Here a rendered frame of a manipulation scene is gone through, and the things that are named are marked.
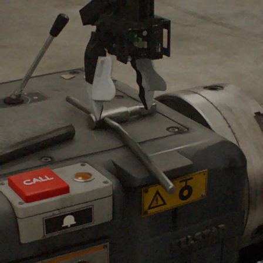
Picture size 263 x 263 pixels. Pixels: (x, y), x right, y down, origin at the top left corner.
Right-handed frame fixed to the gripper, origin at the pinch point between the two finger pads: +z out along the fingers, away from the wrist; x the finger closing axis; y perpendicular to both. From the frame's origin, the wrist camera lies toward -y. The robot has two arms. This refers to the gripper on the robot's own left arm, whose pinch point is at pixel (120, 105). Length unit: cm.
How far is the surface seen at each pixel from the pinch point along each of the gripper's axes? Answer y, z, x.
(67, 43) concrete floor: -456, 130, 218
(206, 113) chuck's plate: -6.0, 7.1, 20.2
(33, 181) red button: 10.6, 2.9, -18.6
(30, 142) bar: 0.5, 2.3, -14.4
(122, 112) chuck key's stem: -2.9, 2.4, 2.2
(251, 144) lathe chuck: 0.1, 11.5, 25.5
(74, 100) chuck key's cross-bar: -11.1, 2.3, -1.7
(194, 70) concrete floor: -339, 130, 265
